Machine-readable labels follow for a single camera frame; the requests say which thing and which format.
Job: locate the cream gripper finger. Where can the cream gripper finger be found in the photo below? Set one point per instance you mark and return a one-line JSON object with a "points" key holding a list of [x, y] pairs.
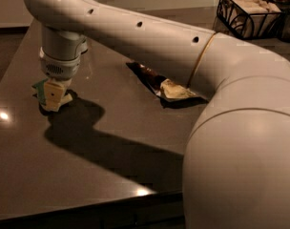
{"points": [[54, 94]]}

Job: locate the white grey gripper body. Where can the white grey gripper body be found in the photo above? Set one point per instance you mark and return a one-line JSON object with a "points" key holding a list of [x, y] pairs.
{"points": [[60, 68]]}

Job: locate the green and yellow sponge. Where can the green and yellow sponge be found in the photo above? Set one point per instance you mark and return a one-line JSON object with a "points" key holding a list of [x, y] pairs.
{"points": [[38, 89]]}

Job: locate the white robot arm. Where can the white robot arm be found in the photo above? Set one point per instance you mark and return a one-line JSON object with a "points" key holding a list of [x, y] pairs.
{"points": [[236, 168]]}

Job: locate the brown sea salt chip bag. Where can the brown sea salt chip bag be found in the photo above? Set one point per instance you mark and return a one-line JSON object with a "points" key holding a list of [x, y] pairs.
{"points": [[160, 85]]}

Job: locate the white green soda can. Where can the white green soda can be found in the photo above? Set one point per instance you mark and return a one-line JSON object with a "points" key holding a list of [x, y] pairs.
{"points": [[84, 47]]}

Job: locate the white napkins in basket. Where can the white napkins in basket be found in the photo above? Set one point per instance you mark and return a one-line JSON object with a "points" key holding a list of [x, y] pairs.
{"points": [[253, 8]]}

